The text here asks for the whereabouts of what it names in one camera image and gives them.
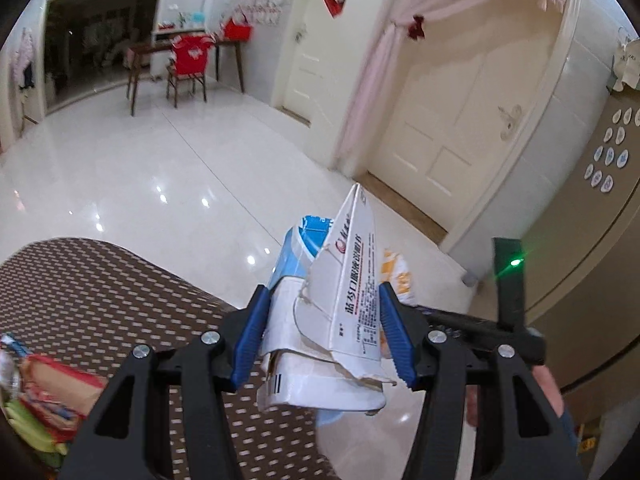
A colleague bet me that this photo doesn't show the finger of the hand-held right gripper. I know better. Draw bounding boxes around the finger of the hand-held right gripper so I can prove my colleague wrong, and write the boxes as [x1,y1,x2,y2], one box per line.
[415,305,501,342]

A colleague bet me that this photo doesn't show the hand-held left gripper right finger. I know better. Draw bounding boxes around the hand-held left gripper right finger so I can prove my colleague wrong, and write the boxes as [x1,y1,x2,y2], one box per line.
[377,282,588,480]

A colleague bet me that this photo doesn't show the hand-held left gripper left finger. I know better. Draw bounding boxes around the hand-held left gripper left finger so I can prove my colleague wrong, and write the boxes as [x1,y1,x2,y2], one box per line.
[57,284,273,480]

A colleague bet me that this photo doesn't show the orange white packet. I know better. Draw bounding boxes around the orange white packet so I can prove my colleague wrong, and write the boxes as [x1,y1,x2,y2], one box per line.
[382,247,418,307]

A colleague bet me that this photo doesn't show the crushed white medicine carton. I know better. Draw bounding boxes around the crushed white medicine carton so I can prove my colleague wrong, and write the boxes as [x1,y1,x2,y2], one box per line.
[295,182,401,391]

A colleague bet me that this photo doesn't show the crushed blue white carton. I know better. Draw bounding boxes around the crushed blue white carton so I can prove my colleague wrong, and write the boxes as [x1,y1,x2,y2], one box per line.
[257,215,388,416]

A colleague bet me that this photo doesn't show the person's right forearm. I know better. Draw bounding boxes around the person's right forearm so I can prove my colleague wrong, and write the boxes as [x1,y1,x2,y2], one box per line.
[552,402,608,480]

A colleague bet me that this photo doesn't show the person's right hand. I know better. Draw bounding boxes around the person's right hand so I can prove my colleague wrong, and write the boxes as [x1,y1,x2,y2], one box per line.
[531,364,568,418]

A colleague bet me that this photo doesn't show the brown dotted cloth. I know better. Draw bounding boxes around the brown dotted cloth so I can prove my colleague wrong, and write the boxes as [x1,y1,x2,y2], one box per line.
[0,237,321,480]

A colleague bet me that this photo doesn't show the cream double door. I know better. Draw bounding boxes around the cream double door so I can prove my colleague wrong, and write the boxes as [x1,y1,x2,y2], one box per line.
[370,0,566,226]

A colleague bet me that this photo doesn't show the red orange snack packet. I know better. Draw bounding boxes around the red orange snack packet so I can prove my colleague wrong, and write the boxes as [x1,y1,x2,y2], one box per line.
[20,354,107,443]

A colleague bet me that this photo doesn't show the pink curtain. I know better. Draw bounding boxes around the pink curtain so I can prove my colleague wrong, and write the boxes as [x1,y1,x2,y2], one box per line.
[340,25,416,176]

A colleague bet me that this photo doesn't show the green packet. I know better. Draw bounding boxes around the green packet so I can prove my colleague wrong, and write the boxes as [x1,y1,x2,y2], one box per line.
[0,400,68,456]

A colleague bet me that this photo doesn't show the clear wrapped packet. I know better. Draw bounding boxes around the clear wrapped packet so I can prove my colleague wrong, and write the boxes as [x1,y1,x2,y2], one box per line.
[0,332,28,396]

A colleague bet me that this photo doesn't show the white narrow door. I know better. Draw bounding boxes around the white narrow door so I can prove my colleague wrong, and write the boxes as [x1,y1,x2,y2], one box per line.
[280,0,346,126]

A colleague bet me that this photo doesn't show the chair with red cover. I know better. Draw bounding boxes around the chair with red cover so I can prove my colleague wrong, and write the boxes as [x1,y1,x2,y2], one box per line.
[166,35,217,108]

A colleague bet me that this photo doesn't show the dark wooden table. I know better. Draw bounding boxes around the dark wooden table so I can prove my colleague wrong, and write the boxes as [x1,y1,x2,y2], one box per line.
[127,37,246,116]

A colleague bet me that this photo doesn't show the red basket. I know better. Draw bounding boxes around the red basket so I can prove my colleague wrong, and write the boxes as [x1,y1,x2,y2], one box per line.
[222,17,253,41]

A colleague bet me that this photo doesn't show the hanging clothes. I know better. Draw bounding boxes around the hanging clothes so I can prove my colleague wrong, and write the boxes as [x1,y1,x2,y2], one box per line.
[12,27,38,91]

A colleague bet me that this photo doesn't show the group of oval wall stickers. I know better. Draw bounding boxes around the group of oval wall stickers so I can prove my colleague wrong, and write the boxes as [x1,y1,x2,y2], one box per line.
[584,107,640,193]

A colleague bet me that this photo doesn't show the cream door handle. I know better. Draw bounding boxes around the cream door handle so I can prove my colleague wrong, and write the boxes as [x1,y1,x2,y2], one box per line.
[499,105,523,143]

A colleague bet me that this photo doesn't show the white wall decoration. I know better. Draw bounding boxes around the white wall decoration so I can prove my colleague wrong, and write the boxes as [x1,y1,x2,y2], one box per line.
[607,37,640,93]

